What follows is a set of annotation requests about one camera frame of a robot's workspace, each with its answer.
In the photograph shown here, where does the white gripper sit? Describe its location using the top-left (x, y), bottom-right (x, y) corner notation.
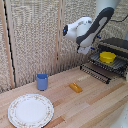
top-left (77, 44), bottom-right (97, 56)

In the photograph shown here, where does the yellow bowl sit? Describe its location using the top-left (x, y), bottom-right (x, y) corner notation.
top-left (99, 51), bottom-right (117, 65)

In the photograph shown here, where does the black dish rack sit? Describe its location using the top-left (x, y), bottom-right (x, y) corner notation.
top-left (79, 36), bottom-right (128, 85)

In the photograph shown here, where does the white floral rim plate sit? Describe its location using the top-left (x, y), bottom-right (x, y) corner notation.
top-left (7, 93), bottom-right (55, 128)

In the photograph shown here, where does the orange block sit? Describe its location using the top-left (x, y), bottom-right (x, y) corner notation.
top-left (68, 82), bottom-right (84, 94)

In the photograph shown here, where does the blue cup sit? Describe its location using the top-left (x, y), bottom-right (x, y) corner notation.
top-left (36, 73), bottom-right (50, 92)

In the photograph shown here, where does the beige woven folding screen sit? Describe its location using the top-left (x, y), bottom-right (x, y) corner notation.
top-left (0, 0), bottom-right (128, 94)

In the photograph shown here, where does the black cable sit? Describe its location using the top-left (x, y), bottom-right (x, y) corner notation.
top-left (110, 16), bottom-right (128, 24)

